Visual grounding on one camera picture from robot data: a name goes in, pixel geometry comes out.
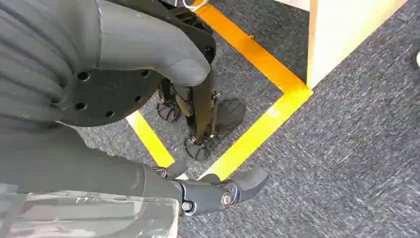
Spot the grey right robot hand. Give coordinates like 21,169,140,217
0,0,270,238

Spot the clear plastic sheet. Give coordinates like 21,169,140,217
0,183,182,238

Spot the yellow floor tape strip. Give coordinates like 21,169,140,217
199,88,314,181
125,111,176,169
192,1,314,96

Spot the right arm ribbed grey sleeve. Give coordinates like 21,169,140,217
0,0,102,125

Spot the pale wooden desk panel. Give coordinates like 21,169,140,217
274,0,408,90

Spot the white cable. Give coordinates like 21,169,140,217
174,0,210,11

